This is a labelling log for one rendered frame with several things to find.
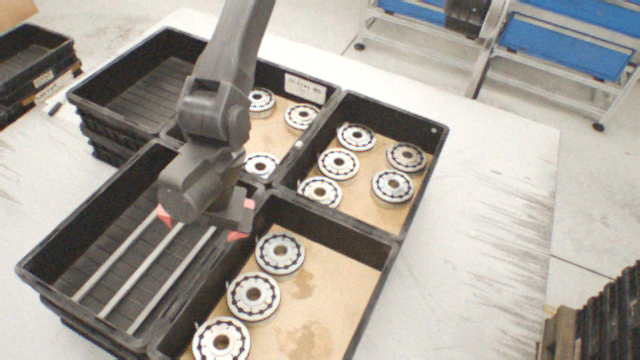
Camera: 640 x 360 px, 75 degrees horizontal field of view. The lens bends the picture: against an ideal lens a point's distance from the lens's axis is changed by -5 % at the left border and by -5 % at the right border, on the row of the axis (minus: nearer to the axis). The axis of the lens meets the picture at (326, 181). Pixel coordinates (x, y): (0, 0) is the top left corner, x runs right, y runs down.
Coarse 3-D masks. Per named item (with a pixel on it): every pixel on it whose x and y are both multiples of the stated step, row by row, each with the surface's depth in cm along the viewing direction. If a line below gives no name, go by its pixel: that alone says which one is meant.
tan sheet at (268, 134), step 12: (276, 96) 127; (276, 108) 124; (252, 120) 119; (264, 120) 120; (276, 120) 120; (252, 132) 116; (264, 132) 117; (276, 132) 117; (288, 132) 118; (252, 144) 113; (264, 144) 114; (276, 144) 114; (288, 144) 115; (276, 156) 111
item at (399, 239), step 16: (368, 96) 115; (400, 112) 112; (320, 128) 105; (448, 128) 109; (304, 144) 101; (432, 160) 101; (288, 192) 91; (320, 208) 89; (416, 208) 91; (368, 224) 88; (400, 240) 86
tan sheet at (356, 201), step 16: (384, 144) 118; (368, 160) 113; (384, 160) 114; (368, 176) 110; (352, 192) 106; (368, 192) 106; (416, 192) 108; (352, 208) 102; (368, 208) 103; (384, 224) 100; (400, 224) 101
